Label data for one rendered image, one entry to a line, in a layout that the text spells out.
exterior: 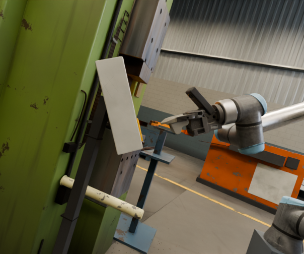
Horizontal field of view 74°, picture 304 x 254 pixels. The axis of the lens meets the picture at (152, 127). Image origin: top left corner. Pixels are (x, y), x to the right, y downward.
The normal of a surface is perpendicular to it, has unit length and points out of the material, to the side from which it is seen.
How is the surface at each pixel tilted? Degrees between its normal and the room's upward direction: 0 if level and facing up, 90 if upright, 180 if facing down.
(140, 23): 90
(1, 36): 90
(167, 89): 90
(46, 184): 90
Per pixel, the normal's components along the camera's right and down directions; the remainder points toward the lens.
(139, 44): -0.23, -0.03
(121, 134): 0.18, 0.10
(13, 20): 0.92, 0.30
